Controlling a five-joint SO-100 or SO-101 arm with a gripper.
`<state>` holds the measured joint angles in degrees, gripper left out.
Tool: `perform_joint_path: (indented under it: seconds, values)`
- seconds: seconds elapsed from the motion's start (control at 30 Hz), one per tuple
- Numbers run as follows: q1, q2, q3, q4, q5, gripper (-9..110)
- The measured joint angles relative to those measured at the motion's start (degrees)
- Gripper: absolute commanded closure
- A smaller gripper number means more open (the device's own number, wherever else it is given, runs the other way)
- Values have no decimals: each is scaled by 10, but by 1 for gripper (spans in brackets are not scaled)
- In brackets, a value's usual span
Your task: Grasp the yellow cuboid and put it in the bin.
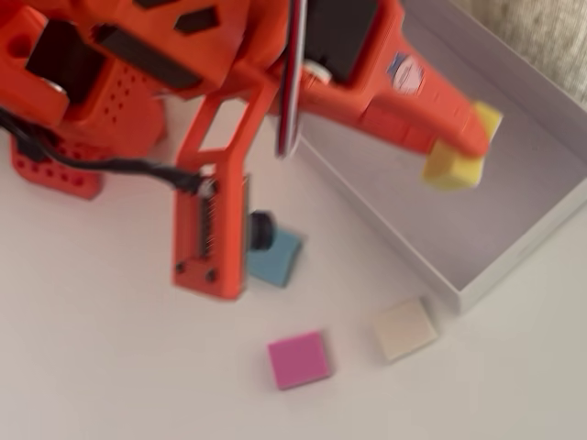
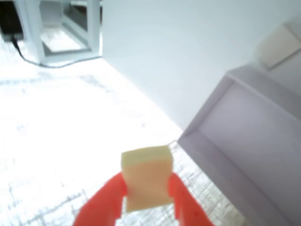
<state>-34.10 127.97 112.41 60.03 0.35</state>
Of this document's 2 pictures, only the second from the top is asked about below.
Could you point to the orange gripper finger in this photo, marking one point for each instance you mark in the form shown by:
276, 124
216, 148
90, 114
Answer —
103, 202
188, 209

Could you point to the yellow foam cuboid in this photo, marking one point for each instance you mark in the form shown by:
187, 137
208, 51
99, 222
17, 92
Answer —
147, 179

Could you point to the white cardboard bin box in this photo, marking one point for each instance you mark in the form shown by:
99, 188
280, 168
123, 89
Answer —
258, 141

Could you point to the cream white foam cuboid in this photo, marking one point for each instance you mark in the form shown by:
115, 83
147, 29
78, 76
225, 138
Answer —
277, 47

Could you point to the grey white woven rug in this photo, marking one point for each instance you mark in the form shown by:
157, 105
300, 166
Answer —
47, 117

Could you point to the black power adapter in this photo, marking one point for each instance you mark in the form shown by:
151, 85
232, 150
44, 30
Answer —
9, 18

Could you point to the white furniture leg frame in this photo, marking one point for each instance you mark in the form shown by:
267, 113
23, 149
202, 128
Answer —
94, 28

